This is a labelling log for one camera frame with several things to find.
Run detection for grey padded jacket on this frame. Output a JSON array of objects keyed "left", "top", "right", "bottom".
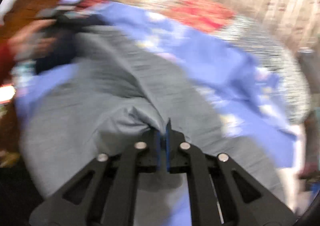
[{"left": 18, "top": 25, "right": 287, "bottom": 226}]

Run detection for grey patterned folded blanket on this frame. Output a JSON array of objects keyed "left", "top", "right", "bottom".
[{"left": 215, "top": 15, "right": 311, "bottom": 124}]

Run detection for dark navy garment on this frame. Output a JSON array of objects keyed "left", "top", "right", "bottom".
[{"left": 34, "top": 15, "right": 105, "bottom": 75}]

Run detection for person's left hand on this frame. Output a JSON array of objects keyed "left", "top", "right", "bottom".
[{"left": 8, "top": 19, "right": 55, "bottom": 60}]

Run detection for red patterned quilt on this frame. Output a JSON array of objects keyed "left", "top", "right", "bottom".
[{"left": 79, "top": 0, "right": 235, "bottom": 33}]

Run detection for blue patterned bed sheet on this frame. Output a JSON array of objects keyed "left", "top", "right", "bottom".
[{"left": 17, "top": 2, "right": 296, "bottom": 169}]

